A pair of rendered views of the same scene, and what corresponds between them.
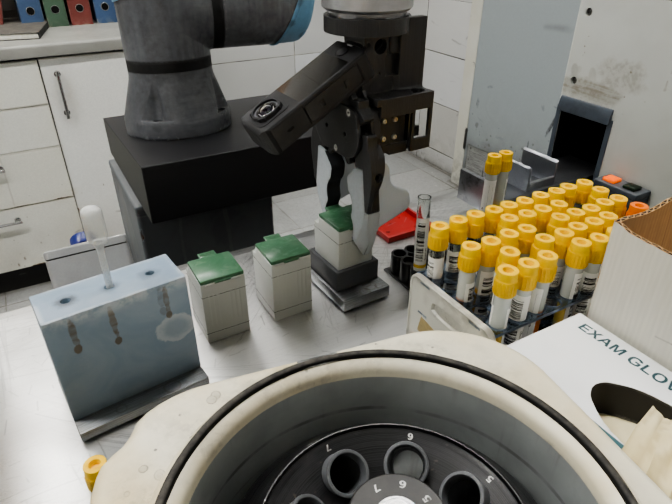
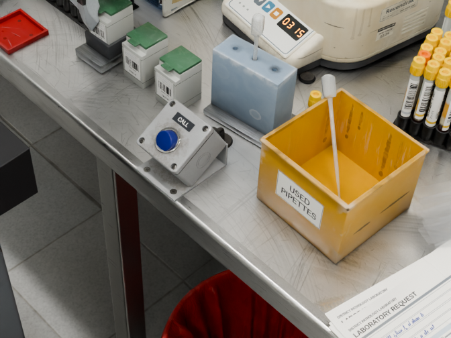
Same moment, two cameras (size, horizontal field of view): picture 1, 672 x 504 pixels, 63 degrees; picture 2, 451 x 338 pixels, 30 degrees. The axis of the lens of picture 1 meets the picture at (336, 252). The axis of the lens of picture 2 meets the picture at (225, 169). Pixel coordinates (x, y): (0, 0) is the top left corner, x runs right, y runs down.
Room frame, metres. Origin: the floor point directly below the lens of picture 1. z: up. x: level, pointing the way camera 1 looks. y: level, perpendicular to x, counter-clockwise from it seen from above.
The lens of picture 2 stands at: (0.58, 0.91, 1.63)
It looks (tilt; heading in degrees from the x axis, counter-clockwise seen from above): 47 degrees down; 253
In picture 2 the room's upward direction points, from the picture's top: 3 degrees clockwise
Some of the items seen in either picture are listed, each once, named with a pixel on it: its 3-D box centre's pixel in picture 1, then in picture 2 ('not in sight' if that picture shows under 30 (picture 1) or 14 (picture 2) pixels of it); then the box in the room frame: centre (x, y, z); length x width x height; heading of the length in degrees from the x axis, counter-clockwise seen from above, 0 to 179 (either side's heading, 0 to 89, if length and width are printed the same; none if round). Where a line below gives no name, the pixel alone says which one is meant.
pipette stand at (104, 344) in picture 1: (123, 339); (252, 89); (0.32, 0.16, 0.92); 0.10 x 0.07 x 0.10; 126
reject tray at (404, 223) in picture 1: (395, 222); (14, 31); (0.60, -0.08, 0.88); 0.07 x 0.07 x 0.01; 29
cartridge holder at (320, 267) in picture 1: (343, 268); (112, 40); (0.47, -0.01, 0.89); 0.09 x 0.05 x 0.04; 32
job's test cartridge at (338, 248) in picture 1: (343, 245); (111, 24); (0.47, -0.01, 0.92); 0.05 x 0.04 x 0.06; 32
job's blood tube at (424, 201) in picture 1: (421, 243); not in sight; (0.47, -0.08, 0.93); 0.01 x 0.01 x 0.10
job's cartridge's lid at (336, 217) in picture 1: (343, 216); (109, 4); (0.47, -0.01, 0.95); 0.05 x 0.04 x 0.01; 32
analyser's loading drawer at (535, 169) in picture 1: (536, 172); not in sight; (0.66, -0.26, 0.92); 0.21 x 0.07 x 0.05; 119
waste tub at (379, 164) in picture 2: not in sight; (338, 174); (0.27, 0.32, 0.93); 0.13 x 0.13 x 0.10; 27
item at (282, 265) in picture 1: (282, 275); (145, 55); (0.44, 0.05, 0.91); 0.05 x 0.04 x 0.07; 29
